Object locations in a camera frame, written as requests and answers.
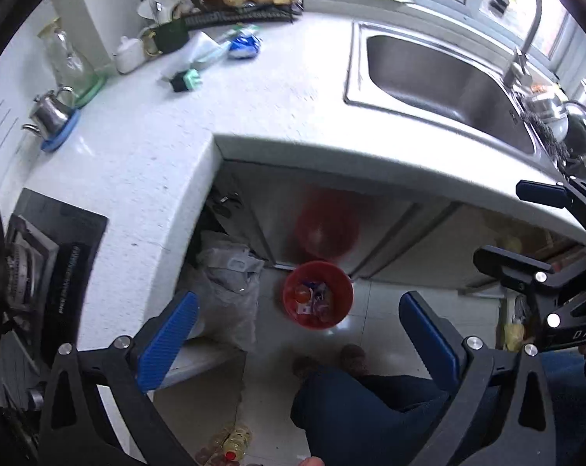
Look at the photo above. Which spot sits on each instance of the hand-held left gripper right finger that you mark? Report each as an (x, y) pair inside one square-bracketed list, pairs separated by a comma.
[(426, 340)]

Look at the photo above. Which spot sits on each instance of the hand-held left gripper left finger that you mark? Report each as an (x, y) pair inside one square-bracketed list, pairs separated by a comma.
[(169, 340)]

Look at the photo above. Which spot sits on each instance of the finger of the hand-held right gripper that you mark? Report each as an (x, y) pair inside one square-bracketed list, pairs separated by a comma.
[(506, 259), (540, 194)]

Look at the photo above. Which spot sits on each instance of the red plastic bin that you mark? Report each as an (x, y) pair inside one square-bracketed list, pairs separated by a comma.
[(334, 276)]

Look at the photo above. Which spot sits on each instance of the yellow plastic bag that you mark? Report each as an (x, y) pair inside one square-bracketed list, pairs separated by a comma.
[(514, 335)]

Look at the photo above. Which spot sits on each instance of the grey plastic bag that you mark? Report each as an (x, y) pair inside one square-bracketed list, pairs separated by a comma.
[(225, 291)]

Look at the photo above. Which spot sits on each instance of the person's legs in jeans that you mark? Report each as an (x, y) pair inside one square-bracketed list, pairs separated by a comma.
[(361, 412)]

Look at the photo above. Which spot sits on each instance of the steel cabinet doors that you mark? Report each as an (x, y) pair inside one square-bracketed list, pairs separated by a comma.
[(395, 233)]

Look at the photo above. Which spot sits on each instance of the yellow oil bottle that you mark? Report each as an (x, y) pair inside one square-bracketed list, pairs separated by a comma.
[(234, 439)]

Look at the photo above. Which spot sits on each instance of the black gas stove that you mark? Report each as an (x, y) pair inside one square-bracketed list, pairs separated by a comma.
[(55, 262)]

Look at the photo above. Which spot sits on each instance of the steel sink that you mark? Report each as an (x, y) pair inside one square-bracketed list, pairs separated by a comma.
[(443, 82)]

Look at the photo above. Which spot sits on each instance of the grey faucet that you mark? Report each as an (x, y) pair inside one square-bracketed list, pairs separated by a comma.
[(531, 34)]

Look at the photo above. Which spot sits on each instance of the blue coaster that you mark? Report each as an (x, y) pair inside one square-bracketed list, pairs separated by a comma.
[(64, 136)]

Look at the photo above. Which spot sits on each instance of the steel teapot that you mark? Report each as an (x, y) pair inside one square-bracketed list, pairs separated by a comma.
[(50, 114)]

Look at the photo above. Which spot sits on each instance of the black and green box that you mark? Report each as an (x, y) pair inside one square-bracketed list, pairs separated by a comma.
[(186, 80)]

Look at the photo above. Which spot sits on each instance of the green tray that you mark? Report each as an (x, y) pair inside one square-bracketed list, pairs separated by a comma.
[(96, 90)]

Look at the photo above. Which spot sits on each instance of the white lidded pot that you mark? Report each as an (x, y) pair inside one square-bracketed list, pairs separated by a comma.
[(128, 56)]

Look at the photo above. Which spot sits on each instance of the glass carafe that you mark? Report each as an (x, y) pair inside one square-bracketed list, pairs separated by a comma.
[(69, 68)]

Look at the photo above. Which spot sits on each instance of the white crumpled plastic bag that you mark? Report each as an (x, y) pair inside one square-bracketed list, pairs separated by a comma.
[(196, 51)]

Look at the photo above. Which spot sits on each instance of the blue and white packet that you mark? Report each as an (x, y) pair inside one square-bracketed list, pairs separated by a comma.
[(244, 47)]

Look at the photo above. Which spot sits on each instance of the dark green mug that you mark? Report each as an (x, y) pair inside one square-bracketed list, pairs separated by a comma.
[(171, 36)]

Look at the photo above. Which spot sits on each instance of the green and white packet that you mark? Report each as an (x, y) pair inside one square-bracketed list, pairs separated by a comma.
[(234, 33)]

